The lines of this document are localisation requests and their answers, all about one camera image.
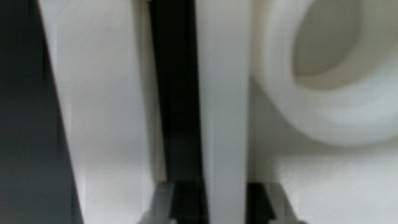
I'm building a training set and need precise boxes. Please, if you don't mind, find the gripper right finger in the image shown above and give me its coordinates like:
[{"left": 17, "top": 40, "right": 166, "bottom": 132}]
[{"left": 245, "top": 182, "right": 296, "bottom": 224}]

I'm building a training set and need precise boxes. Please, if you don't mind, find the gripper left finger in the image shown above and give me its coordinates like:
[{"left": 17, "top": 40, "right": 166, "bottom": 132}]
[{"left": 140, "top": 181, "right": 207, "bottom": 224}]

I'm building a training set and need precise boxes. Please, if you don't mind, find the white square tabletop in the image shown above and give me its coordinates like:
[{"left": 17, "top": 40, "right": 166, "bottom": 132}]
[{"left": 195, "top": 0, "right": 398, "bottom": 224}]

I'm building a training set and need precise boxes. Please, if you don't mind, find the white right fence bar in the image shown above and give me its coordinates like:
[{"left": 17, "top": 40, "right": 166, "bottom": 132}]
[{"left": 39, "top": 0, "right": 165, "bottom": 224}]

